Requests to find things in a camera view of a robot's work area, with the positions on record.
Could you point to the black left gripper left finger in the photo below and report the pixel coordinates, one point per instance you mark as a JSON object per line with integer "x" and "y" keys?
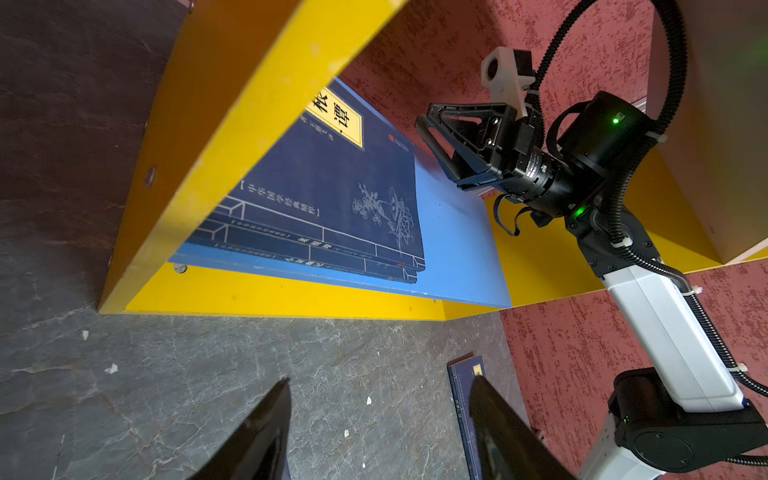
{"x": 257, "y": 449}

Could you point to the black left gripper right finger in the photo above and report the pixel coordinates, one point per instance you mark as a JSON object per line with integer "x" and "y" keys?
{"x": 507, "y": 448}

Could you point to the yellow pink blue bookshelf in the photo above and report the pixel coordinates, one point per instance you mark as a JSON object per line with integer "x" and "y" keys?
{"x": 239, "y": 75}

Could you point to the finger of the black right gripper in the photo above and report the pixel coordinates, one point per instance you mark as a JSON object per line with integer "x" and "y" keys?
{"x": 467, "y": 140}

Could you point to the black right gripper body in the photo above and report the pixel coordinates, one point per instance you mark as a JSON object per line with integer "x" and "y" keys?
{"x": 547, "y": 185}

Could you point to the blue Chinese book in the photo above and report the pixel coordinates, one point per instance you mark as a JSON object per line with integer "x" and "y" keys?
{"x": 342, "y": 179}
{"x": 461, "y": 373}
{"x": 291, "y": 261}

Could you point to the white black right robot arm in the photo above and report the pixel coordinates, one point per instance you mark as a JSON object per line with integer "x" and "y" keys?
{"x": 688, "y": 409}

